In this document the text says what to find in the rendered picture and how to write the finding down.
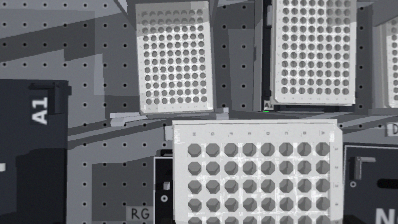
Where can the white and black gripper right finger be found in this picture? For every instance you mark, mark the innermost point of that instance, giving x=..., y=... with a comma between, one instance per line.
x=351, y=219

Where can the dark grey rectangular nest plate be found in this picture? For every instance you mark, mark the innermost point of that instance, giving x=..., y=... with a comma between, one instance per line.
x=370, y=182

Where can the grey perforated base plate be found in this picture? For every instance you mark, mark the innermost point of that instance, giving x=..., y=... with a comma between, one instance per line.
x=91, y=44

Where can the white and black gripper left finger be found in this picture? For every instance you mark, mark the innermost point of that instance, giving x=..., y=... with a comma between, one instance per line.
x=167, y=220

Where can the grey rg label plate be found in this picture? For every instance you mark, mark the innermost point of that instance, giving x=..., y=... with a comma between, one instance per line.
x=139, y=213

